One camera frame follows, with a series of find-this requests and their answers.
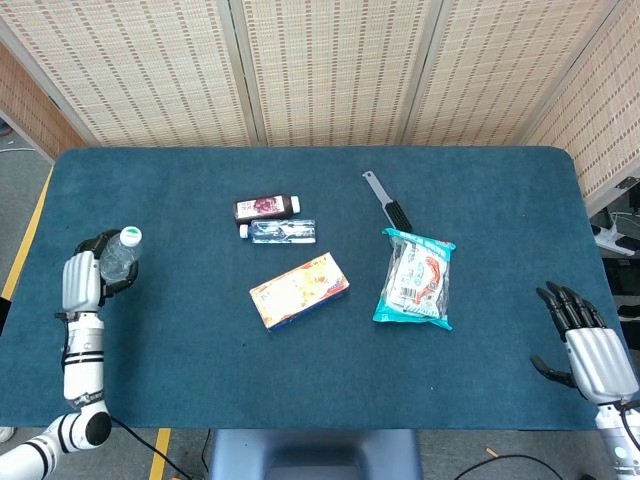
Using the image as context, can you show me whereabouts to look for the black floor cable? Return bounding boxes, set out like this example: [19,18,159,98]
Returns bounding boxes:
[110,417,191,480]
[452,453,566,480]

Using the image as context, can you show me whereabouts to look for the orange bamboo screen panel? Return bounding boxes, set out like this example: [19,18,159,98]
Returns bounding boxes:
[0,42,89,164]

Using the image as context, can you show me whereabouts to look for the teal clear snack bag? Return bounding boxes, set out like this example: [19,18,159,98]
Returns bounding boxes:
[371,227,457,332]

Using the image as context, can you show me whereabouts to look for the bamboo folding screen panel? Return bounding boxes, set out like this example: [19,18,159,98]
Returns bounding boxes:
[0,0,259,147]
[229,0,444,147]
[402,0,626,147]
[522,0,640,216]

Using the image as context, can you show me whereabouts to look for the round transparent plastic water bottle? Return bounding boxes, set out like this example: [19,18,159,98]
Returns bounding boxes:
[99,225,144,282]

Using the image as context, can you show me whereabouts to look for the grey brush black bristles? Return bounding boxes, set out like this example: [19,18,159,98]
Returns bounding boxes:
[361,170,414,234]

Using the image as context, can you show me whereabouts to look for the orange blue biscuit box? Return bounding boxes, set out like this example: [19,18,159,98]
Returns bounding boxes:
[248,251,351,334]

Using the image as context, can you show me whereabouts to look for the yellow floor tape strip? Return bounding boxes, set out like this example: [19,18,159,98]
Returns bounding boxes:
[0,167,54,301]
[148,428,172,480]

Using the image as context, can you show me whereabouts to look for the square clear bottle blue label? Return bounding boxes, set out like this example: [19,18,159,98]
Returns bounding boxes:
[238,218,317,245]

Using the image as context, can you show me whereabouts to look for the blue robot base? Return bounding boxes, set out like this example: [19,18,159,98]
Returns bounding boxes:
[207,428,424,480]

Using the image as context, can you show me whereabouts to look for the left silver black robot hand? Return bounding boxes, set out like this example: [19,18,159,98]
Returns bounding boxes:
[60,229,141,314]

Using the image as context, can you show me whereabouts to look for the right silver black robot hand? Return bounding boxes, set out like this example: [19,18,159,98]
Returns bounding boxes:
[529,281,640,404]

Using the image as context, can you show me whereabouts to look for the blue carpet table cover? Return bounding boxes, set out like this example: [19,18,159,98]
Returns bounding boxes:
[0,145,624,431]

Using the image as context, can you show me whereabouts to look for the white power strip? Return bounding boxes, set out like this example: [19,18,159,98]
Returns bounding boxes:
[592,223,636,257]

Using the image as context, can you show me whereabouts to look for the dark juice bottle white cap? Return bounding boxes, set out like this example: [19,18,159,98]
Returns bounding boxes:
[233,195,302,225]

